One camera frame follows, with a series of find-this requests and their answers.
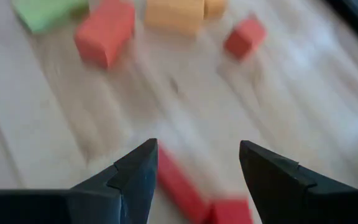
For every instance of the small red cube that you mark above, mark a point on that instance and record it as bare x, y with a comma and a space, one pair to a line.
244, 39

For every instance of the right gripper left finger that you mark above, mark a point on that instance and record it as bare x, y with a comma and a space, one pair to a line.
129, 193

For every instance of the red rectangular block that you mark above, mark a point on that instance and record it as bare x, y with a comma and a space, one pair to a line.
232, 213

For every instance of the long red block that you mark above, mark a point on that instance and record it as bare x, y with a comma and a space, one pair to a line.
179, 186

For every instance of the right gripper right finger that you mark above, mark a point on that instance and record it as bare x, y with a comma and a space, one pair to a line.
278, 193

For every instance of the orange rectangular block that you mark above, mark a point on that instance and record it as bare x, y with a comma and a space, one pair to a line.
174, 15
214, 7

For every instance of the red-orange rectangular block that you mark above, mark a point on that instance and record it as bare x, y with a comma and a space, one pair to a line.
104, 34

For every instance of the green rectangular block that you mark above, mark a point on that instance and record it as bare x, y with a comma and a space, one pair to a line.
45, 12

